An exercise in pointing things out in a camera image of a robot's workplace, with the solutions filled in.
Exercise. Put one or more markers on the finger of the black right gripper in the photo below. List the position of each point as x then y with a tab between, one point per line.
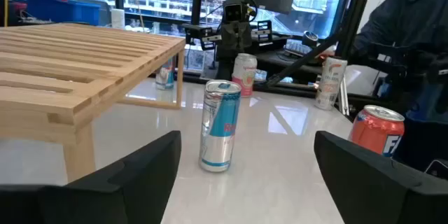
262	31
199	35

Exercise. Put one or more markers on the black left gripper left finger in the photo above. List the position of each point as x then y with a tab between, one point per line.
133	182

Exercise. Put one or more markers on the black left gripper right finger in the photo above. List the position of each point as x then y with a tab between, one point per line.
367	189

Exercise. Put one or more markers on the pink white Spindrift can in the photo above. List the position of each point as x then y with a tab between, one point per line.
244	75

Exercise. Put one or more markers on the silver blue Red Bull can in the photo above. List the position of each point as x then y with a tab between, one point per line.
218	126
165	77

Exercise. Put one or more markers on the red Fanta strawberry can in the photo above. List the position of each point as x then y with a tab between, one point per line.
374	133

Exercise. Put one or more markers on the white Celsius can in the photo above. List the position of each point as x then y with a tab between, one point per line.
329	84

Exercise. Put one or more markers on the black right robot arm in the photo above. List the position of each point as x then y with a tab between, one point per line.
224	64

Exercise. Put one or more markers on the slatted wooden shelf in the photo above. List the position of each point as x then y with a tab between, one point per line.
70	63

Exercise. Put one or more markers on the black smartphone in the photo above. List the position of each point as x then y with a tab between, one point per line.
437	169

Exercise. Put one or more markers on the white box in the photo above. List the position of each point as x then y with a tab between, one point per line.
118	18

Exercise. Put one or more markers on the blue plastic bin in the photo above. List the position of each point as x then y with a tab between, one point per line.
63	10

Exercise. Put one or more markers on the person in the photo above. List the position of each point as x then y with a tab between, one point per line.
413	24

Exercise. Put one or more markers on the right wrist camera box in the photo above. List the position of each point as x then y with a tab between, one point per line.
235	11

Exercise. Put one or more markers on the black aluminium table frame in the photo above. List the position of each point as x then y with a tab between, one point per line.
355	17

